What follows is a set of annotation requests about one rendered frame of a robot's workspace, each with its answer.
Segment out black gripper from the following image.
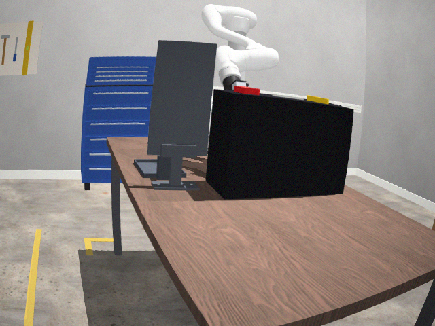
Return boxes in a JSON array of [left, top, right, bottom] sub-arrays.
[[222, 76, 240, 90]]

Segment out yellow rectangular block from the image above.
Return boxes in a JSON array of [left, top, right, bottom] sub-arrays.
[[307, 95, 329, 104]]

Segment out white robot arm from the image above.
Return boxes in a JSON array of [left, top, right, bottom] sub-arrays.
[[201, 4, 279, 90]]

